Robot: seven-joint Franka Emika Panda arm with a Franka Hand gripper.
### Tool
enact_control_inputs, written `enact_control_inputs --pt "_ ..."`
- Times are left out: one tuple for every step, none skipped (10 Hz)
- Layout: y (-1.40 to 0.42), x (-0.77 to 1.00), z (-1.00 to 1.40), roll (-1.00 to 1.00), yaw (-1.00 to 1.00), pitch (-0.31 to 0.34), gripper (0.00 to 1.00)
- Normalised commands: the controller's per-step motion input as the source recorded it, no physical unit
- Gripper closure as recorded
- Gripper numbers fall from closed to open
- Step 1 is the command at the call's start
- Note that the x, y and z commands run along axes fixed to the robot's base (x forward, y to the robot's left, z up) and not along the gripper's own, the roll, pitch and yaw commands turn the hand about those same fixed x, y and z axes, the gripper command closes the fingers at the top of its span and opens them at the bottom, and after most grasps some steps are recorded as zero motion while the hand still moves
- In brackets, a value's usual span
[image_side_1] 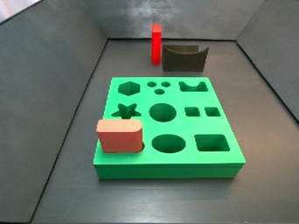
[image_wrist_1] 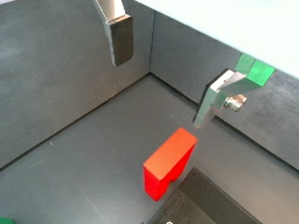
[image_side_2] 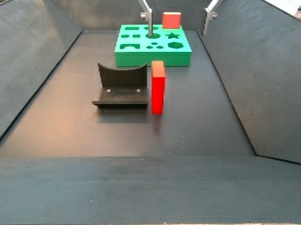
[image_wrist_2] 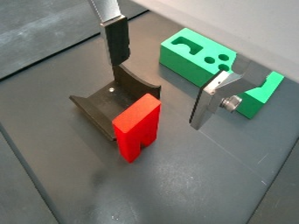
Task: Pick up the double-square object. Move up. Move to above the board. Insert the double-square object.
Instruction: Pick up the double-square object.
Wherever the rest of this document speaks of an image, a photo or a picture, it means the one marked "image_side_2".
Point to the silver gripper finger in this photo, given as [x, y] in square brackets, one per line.
[210, 14]
[146, 15]

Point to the red double-square block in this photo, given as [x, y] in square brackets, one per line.
[158, 81]

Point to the green shape-sorter board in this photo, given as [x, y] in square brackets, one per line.
[137, 48]

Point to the small red rectangular block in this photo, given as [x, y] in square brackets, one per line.
[170, 20]

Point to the black curved stand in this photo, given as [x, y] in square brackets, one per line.
[123, 87]

